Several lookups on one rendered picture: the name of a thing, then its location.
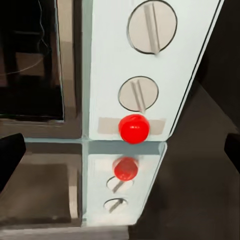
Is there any microwave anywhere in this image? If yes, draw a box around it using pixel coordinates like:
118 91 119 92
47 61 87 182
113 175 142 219
0 0 224 144

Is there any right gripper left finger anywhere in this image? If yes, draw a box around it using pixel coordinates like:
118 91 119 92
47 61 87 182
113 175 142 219
0 132 26 193

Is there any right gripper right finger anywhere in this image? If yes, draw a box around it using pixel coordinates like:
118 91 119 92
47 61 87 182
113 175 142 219
224 132 240 172

